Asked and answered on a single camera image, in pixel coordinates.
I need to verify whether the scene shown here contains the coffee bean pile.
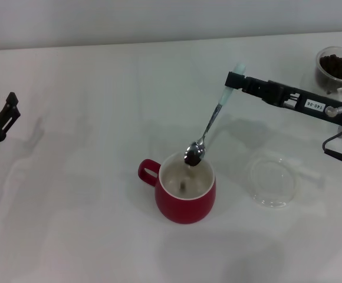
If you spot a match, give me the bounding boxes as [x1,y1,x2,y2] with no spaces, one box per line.
[319,54,342,81]

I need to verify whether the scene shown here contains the red ceramic mug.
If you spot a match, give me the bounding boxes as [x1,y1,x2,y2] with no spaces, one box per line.
[137,151,216,225]

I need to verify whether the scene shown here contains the clear glass saucer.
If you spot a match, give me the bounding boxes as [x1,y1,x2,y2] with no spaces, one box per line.
[300,72,342,103]

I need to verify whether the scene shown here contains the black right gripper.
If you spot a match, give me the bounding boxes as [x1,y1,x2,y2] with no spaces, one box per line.
[225,71,342,126]

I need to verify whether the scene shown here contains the few coffee beans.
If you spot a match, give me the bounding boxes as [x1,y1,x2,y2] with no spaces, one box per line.
[180,151,203,189]

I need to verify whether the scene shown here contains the clear glass dish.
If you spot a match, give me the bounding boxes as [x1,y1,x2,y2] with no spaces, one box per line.
[245,156,296,209]

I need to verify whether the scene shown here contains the clear glass handled cup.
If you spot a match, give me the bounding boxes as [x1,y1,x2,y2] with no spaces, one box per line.
[315,46,342,103]

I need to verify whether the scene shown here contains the blue handled metal spoon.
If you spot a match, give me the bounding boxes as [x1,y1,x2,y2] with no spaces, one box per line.
[183,62,246,168]

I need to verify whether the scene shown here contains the grey gripper cable with plug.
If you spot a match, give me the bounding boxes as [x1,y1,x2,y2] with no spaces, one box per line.
[322,105,342,172]

